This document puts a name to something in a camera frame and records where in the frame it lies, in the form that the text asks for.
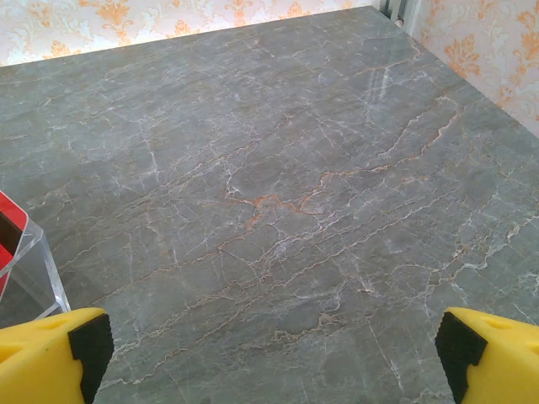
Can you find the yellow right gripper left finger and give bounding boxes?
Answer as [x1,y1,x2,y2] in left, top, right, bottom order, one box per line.
[0,306,115,404]

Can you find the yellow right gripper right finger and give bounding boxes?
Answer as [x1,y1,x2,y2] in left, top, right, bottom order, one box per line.
[435,306,539,404]

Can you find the red card with black stripe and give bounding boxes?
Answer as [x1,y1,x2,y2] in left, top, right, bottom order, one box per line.
[0,189,29,305]

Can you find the clear acrylic box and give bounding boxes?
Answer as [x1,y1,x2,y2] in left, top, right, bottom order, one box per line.
[0,189,72,317]

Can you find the aluminium frame post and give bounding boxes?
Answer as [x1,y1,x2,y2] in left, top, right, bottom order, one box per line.
[381,0,422,29]

